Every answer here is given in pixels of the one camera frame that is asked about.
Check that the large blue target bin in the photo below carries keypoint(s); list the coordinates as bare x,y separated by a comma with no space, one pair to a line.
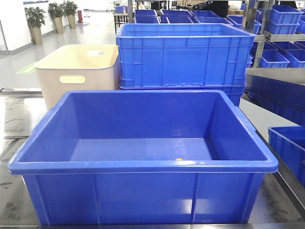
109,157

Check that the beige plastic bin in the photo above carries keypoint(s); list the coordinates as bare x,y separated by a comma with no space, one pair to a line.
78,67

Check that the blue bin at right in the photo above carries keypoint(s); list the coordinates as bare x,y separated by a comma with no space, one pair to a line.
289,143

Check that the big blue crate behind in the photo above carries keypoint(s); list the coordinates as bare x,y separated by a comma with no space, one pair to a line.
182,55

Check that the potted plant right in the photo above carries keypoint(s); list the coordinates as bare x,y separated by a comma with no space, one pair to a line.
70,9

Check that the potted plant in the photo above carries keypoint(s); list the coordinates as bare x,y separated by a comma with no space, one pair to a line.
56,12
35,19
70,9

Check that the potted plant middle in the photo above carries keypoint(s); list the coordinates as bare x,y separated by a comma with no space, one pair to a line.
56,12

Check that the potted plant left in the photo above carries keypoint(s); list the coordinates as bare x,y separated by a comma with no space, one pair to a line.
35,19

